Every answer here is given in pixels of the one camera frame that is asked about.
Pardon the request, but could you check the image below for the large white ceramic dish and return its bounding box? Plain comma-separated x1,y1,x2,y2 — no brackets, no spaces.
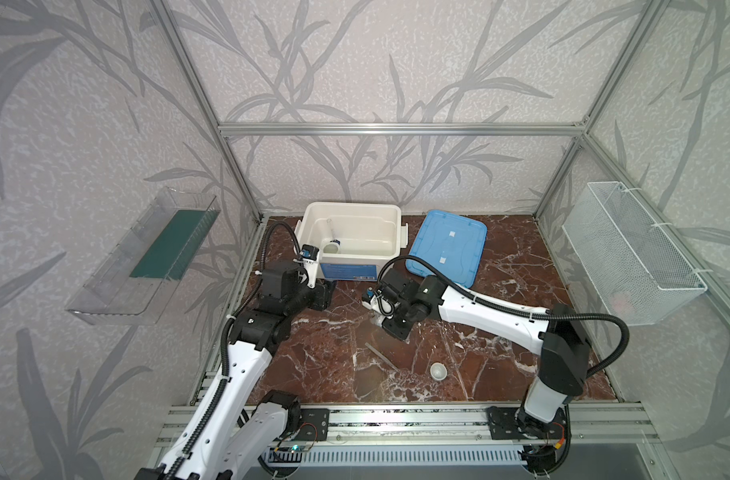
322,240,340,255

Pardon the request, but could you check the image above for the blue base small flask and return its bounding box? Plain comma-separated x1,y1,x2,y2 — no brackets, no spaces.
326,217,341,246

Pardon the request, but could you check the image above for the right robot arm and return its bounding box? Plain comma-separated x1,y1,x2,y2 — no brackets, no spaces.
362,255,630,438

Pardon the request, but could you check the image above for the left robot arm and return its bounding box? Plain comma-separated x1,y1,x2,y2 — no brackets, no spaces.
136,221,336,479

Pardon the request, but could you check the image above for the small white ceramic crucible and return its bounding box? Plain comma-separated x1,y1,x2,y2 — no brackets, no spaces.
429,362,448,382

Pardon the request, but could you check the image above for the white plastic storage bin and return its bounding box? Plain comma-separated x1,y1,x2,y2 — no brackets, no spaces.
295,202,408,282

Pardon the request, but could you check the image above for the blue plastic bin lid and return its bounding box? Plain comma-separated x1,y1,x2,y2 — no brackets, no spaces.
409,210,487,288

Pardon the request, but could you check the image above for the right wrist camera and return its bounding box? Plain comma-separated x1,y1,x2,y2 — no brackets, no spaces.
362,287,394,318

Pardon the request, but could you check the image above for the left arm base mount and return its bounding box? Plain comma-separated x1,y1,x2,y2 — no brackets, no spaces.
280,408,331,442

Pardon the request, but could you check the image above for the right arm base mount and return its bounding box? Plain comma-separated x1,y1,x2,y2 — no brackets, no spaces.
484,406,568,443

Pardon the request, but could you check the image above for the clear acrylic wall shelf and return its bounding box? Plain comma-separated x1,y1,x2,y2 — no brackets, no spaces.
66,187,221,326

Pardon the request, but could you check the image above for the aluminium front rail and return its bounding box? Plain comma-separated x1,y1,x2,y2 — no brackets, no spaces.
154,403,660,448

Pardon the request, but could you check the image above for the white wire mesh basket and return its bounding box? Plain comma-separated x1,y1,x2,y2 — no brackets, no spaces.
562,181,707,326

